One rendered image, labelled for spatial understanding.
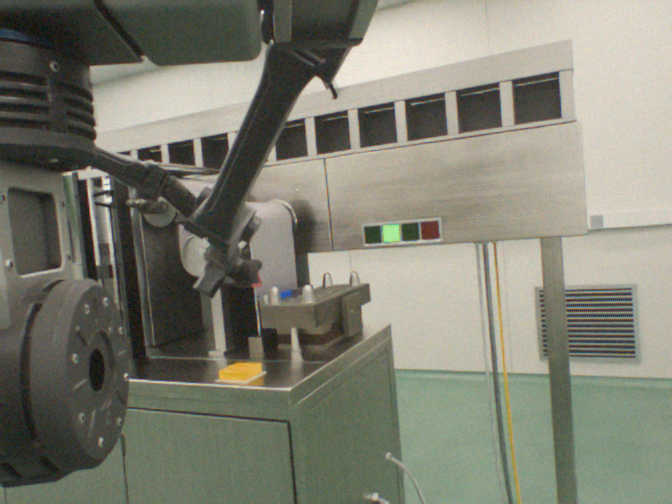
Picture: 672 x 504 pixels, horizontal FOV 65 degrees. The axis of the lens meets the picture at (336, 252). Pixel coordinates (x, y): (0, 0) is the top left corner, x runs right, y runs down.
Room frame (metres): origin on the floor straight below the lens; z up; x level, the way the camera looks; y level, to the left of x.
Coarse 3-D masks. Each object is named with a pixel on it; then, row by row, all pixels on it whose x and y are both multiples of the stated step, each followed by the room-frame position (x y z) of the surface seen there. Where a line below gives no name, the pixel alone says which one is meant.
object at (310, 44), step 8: (272, 16) 0.48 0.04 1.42; (272, 24) 0.48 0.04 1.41; (272, 32) 0.48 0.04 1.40; (272, 40) 0.48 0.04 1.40; (296, 40) 0.48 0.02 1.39; (304, 40) 0.48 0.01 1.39; (312, 40) 0.48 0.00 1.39; (320, 40) 0.48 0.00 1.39; (328, 40) 0.48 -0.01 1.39; (336, 40) 0.48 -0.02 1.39; (344, 40) 0.48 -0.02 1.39; (352, 40) 0.48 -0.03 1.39; (360, 40) 0.49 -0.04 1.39; (280, 48) 0.49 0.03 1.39; (288, 48) 0.49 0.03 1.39; (296, 48) 0.49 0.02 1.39; (304, 48) 0.49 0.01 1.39; (312, 48) 0.49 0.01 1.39; (320, 48) 0.50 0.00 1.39
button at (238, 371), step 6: (228, 366) 1.19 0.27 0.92; (234, 366) 1.18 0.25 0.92; (240, 366) 1.18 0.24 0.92; (246, 366) 1.17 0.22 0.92; (252, 366) 1.17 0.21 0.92; (258, 366) 1.18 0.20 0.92; (222, 372) 1.16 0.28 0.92; (228, 372) 1.15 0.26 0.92; (234, 372) 1.14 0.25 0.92; (240, 372) 1.14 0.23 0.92; (246, 372) 1.14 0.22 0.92; (252, 372) 1.16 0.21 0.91; (258, 372) 1.18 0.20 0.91; (222, 378) 1.16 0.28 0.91; (228, 378) 1.15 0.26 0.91; (234, 378) 1.14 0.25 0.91; (240, 378) 1.14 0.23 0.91; (246, 378) 1.14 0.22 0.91
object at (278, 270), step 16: (272, 240) 1.53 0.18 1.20; (288, 240) 1.62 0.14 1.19; (256, 256) 1.45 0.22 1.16; (272, 256) 1.53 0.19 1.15; (288, 256) 1.61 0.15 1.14; (272, 272) 1.52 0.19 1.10; (288, 272) 1.60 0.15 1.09; (256, 288) 1.44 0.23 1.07; (288, 288) 1.60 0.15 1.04; (256, 304) 1.43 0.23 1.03
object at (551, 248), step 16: (544, 240) 1.57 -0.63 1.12; (560, 240) 1.56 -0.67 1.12; (544, 256) 1.57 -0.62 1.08; (560, 256) 1.56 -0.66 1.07; (544, 272) 1.58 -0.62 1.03; (560, 272) 1.56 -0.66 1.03; (544, 288) 1.58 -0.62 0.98; (560, 288) 1.56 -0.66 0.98; (544, 304) 1.58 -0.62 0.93; (560, 304) 1.56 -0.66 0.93; (560, 320) 1.56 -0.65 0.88; (560, 336) 1.56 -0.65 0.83; (560, 352) 1.56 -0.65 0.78; (560, 368) 1.56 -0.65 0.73; (560, 384) 1.57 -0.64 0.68; (560, 400) 1.57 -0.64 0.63; (560, 416) 1.57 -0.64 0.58; (560, 432) 1.57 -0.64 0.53; (560, 448) 1.57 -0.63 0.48; (560, 464) 1.57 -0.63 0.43; (560, 480) 1.57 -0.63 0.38; (576, 480) 1.56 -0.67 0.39; (560, 496) 1.57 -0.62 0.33; (576, 496) 1.56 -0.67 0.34
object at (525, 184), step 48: (432, 144) 1.54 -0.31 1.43; (480, 144) 1.49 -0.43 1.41; (528, 144) 1.43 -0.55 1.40; (576, 144) 1.39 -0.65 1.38; (288, 192) 1.75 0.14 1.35; (336, 192) 1.68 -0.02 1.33; (384, 192) 1.61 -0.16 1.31; (432, 192) 1.55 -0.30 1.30; (480, 192) 1.49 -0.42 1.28; (528, 192) 1.44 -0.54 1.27; (576, 192) 1.39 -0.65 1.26; (336, 240) 1.68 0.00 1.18; (480, 240) 1.49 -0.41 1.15
